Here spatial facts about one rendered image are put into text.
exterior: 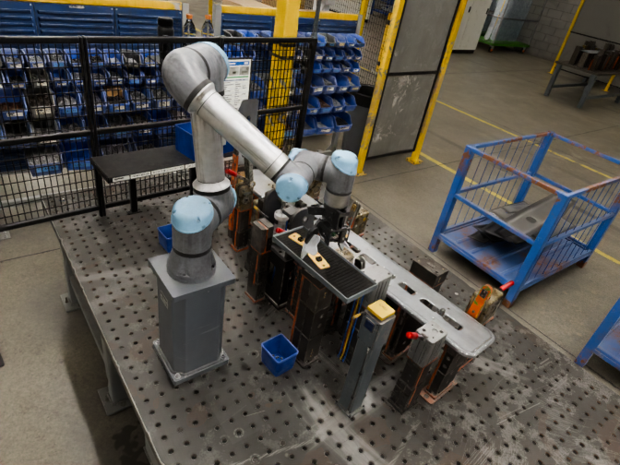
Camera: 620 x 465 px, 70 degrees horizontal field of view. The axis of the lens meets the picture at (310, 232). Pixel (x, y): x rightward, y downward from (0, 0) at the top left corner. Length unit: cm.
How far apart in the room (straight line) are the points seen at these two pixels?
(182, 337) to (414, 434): 84
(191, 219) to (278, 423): 73
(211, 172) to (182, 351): 60
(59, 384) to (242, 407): 127
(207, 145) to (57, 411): 162
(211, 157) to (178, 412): 82
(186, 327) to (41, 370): 136
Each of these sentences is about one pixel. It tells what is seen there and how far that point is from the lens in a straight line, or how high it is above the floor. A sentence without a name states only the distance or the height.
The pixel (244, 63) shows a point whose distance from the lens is 251.
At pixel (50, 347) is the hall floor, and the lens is 283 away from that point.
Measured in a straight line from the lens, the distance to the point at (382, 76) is 451.
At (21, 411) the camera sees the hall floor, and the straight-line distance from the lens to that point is 260.
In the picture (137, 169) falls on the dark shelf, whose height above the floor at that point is 103.
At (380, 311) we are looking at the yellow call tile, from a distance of 132.
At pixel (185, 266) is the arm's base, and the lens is 138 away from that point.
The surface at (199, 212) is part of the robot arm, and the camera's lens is 131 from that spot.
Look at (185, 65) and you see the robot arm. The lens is 119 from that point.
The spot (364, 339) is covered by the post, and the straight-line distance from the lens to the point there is 139.
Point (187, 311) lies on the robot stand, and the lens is 144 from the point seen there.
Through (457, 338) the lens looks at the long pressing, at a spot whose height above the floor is 100.
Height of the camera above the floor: 202
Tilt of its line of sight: 33 degrees down
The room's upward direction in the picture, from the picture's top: 11 degrees clockwise
